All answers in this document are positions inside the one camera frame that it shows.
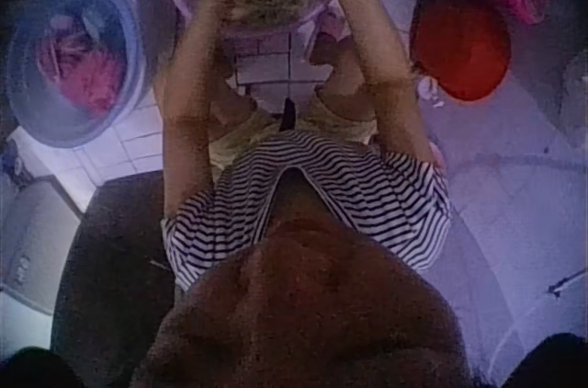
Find person's legs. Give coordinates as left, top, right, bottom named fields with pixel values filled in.
left=204, top=29, right=382, bottom=173

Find pink clothes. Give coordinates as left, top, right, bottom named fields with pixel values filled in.
left=39, top=14, right=129, bottom=114

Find red plastic basin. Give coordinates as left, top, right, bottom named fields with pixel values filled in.
left=409, top=0, right=513, bottom=102

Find white crumpled rag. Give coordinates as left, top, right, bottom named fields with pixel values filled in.
left=415, top=74, right=446, bottom=109

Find black round mat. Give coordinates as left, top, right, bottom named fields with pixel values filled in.
left=49, top=170, right=185, bottom=364

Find white appliance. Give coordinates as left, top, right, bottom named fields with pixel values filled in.
left=0, top=138, right=85, bottom=316

